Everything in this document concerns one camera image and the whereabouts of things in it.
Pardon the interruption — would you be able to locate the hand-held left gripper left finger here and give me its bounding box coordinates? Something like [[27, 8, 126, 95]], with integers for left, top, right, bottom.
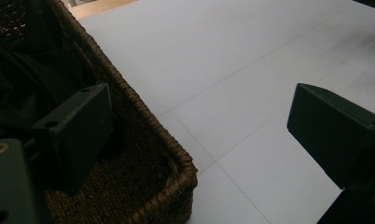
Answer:
[[31, 82, 115, 197]]

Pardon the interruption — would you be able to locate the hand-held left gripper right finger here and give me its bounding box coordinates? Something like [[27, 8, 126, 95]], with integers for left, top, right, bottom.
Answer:
[[286, 82, 375, 190]]

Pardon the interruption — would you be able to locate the brown wicker basket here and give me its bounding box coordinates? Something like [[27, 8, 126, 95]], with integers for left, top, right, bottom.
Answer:
[[0, 0, 199, 224]]

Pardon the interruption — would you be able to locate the white table mat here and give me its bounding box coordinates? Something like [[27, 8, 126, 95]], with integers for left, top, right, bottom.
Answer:
[[77, 0, 375, 224]]

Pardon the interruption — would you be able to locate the wooden table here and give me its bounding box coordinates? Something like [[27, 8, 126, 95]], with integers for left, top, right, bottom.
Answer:
[[68, 0, 138, 21]]

